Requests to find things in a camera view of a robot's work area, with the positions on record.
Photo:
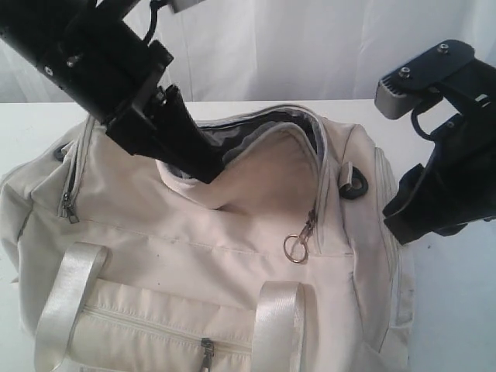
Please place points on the cream white duffel bag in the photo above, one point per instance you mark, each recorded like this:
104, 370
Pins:
282, 263

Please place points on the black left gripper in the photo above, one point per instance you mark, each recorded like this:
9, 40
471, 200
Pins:
113, 74

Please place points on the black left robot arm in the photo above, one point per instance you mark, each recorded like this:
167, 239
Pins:
30, 27

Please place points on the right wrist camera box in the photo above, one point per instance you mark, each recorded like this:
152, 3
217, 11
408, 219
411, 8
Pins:
400, 90

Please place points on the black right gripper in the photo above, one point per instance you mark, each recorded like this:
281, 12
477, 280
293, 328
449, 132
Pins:
457, 186

